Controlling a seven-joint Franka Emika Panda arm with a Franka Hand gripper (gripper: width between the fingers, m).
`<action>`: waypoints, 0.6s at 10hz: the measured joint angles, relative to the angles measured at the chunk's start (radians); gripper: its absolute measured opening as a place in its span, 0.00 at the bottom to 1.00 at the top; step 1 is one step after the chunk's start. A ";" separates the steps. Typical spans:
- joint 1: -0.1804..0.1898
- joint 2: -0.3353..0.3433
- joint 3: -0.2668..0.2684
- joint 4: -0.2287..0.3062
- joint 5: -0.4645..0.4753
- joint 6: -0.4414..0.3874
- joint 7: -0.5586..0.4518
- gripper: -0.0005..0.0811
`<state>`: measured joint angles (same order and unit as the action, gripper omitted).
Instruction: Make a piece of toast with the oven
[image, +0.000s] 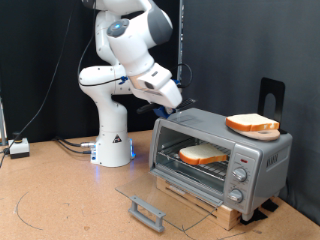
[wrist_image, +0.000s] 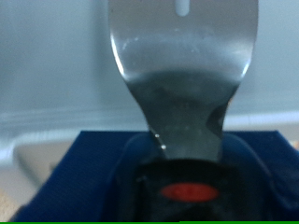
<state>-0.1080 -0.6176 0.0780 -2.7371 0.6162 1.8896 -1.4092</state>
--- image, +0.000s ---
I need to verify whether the white emergency stop box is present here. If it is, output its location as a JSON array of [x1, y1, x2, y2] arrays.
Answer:
[[8, 131, 31, 160]]

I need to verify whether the silver toaster oven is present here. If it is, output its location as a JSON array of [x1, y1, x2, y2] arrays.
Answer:
[[148, 107, 294, 222]]

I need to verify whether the black metal bookend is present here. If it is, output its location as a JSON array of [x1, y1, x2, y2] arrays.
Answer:
[[258, 77, 287, 135]]

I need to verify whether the silver oven knob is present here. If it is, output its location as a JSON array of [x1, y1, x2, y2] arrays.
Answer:
[[232, 166, 249, 183], [227, 188, 244, 204]]

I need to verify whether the vertical aluminium pole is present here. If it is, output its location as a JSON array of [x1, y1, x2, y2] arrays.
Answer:
[[174, 0, 186, 113]]

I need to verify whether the black camera cable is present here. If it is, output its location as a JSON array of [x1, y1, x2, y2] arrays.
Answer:
[[77, 8, 194, 89]]

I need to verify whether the metal stand pole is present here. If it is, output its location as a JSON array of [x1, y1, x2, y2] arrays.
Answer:
[[0, 96, 8, 147]]

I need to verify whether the round wooden plate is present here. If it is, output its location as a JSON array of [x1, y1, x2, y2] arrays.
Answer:
[[234, 129, 282, 142]]

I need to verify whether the long black hanging cable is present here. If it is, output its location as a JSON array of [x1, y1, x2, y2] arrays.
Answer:
[[0, 0, 78, 168]]

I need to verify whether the wire oven rack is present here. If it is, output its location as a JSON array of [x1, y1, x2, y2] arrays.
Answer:
[[157, 137, 233, 183]]

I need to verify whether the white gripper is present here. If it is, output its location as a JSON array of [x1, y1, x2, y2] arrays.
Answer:
[[128, 63, 183, 109]]

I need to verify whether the grey backdrop curtain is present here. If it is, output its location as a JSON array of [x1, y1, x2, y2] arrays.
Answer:
[[181, 0, 320, 226]]

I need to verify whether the black base power cable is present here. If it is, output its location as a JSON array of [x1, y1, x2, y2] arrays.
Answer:
[[57, 140, 94, 156]]

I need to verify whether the white bread slice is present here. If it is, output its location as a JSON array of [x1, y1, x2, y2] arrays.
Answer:
[[225, 113, 280, 132], [178, 143, 229, 166]]

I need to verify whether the black cable silver connector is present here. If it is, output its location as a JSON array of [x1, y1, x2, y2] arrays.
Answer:
[[53, 135, 98, 149]]

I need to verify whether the wooden crate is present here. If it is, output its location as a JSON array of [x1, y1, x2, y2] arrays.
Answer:
[[155, 176, 243, 232]]

